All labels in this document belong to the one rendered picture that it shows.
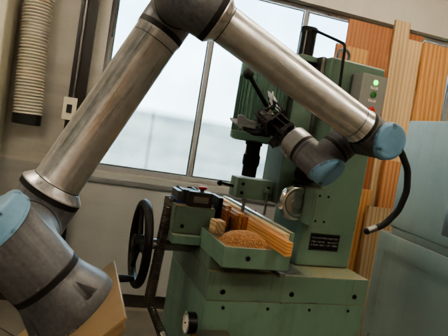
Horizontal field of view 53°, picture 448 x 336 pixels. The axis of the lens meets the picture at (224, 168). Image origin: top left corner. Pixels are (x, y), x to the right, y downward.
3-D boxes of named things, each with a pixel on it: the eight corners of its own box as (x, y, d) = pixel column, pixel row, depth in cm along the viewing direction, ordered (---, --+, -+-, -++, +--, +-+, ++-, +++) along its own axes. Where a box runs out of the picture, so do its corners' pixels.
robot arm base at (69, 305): (111, 304, 86) (77, 265, 83) (27, 366, 85) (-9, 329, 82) (113, 265, 104) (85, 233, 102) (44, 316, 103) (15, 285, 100)
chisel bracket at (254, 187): (227, 198, 160) (231, 174, 160) (263, 202, 165) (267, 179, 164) (235, 202, 153) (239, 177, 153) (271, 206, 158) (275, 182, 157)
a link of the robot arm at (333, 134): (389, 138, 120) (355, 168, 119) (365, 135, 131) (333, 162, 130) (371, 110, 117) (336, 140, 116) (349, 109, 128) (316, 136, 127)
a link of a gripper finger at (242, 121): (227, 107, 136) (257, 111, 133) (231, 120, 141) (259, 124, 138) (224, 115, 134) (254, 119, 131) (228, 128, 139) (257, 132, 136)
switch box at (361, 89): (344, 120, 155) (353, 73, 154) (368, 125, 159) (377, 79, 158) (355, 120, 149) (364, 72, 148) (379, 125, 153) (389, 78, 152)
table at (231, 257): (149, 215, 179) (151, 201, 178) (221, 223, 189) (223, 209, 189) (189, 266, 122) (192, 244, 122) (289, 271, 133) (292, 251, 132)
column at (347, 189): (267, 247, 177) (299, 62, 172) (316, 251, 185) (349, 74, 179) (295, 265, 156) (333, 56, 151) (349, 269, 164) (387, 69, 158)
